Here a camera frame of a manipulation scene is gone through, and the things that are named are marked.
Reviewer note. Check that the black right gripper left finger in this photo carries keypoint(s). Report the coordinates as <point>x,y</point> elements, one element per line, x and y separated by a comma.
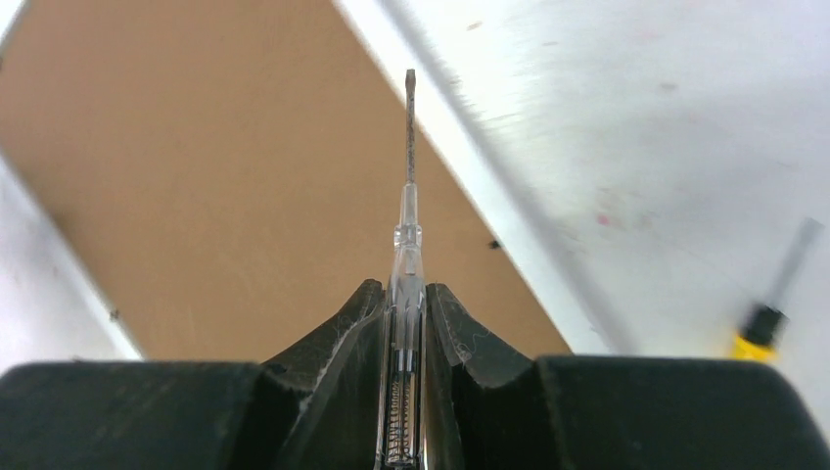
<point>312,406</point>

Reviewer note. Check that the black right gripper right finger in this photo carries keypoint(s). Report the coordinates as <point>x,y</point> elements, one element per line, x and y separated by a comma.
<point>503,410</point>

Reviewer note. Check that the clear handle screwdriver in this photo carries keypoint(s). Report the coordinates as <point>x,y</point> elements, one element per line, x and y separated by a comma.
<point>400,434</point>

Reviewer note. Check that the white picture frame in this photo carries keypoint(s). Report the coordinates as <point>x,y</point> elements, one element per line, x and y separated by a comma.
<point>226,172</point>

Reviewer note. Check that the yellow handle screwdriver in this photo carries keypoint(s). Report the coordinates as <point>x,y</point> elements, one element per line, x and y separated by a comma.
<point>758,336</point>

